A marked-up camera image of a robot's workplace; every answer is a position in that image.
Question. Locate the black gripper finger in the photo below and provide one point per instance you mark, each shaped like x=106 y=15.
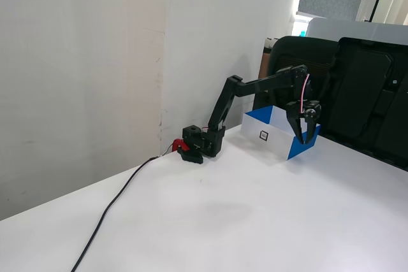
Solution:
x=296 y=125
x=310 y=130

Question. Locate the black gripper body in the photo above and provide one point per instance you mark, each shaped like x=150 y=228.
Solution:
x=301 y=111

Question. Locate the blue and white box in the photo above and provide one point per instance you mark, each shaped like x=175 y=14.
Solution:
x=274 y=138

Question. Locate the brown cardboard box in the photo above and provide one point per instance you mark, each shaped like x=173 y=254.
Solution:
x=264 y=61

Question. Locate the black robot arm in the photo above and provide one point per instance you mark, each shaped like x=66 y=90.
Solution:
x=242 y=87

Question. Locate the black office chair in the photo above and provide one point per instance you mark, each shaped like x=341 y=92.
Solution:
x=287 y=52

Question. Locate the red table clamp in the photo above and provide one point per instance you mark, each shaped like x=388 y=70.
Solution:
x=179 y=144

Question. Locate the small blue object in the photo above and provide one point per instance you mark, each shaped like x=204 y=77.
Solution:
x=302 y=33

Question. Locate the white panel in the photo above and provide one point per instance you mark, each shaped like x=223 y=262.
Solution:
x=350 y=30

